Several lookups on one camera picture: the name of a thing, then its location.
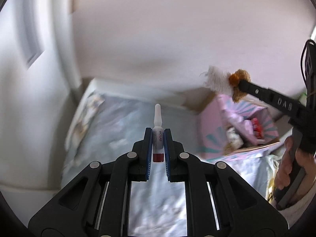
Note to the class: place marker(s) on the person's right hand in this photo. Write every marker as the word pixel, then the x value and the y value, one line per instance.
pixel 283 167

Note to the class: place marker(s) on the brown and white plush toy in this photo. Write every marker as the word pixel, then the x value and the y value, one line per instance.
pixel 222 80

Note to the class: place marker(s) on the printed pocket tissue packet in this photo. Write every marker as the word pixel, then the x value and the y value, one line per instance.
pixel 234 138

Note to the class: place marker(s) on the pink teal cardboard box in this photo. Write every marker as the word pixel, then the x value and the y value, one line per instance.
pixel 212 133

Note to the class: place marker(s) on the person's right forearm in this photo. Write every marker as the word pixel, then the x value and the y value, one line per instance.
pixel 305 200

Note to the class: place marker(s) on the yellow floral quilt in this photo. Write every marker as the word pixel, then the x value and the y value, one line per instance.
pixel 274 175

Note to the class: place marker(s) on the white tube with red cap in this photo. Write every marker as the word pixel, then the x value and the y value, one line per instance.
pixel 158 138

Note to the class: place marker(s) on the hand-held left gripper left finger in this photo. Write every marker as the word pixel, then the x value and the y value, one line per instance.
pixel 148 153

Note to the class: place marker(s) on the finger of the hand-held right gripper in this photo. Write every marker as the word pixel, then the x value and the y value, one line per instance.
pixel 271 98

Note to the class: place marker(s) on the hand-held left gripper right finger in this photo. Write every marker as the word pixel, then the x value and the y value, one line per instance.
pixel 167 153

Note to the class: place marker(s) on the small red packet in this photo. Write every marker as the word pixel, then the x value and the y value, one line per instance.
pixel 257 128

